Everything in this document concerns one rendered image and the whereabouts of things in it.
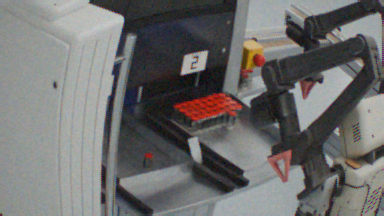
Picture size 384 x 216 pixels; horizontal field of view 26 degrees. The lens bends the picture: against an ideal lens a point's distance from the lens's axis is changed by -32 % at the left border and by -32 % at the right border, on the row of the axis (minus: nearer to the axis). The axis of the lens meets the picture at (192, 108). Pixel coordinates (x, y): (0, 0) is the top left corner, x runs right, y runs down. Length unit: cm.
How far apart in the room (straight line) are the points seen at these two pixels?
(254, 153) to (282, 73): 70
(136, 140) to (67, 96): 99
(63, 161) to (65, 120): 11
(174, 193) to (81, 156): 69
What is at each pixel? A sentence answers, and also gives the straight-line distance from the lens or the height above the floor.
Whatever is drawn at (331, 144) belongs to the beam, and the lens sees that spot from 416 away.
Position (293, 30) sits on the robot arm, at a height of 128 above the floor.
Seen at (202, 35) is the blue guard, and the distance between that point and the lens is 323.
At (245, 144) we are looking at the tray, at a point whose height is 88.
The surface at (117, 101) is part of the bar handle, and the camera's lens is 232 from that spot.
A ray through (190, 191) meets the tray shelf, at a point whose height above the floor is 88.
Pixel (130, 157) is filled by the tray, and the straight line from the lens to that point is 303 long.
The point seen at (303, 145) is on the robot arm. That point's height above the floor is 127.
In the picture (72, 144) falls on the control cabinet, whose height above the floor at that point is 129.
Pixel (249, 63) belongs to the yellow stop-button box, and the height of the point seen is 98.
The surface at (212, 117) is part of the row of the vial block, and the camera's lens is 322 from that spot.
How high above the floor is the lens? 241
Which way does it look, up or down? 27 degrees down
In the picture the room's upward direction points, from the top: 11 degrees clockwise
